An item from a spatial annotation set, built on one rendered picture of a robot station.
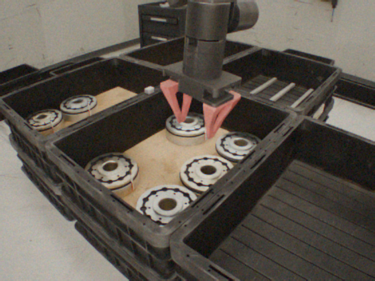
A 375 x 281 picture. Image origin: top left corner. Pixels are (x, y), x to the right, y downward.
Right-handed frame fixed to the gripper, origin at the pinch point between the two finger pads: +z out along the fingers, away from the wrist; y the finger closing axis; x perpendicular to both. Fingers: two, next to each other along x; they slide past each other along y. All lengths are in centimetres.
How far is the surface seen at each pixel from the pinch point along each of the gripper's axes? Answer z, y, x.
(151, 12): 16, 146, -122
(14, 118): 5.8, 33.3, 19.1
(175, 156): 13.3, 7.9, -4.3
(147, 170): 13.6, 8.9, 2.6
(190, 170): 9.7, 0.1, 0.1
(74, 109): 12.7, 39.4, 1.5
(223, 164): 9.7, -3.0, -5.9
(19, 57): 84, 322, -69
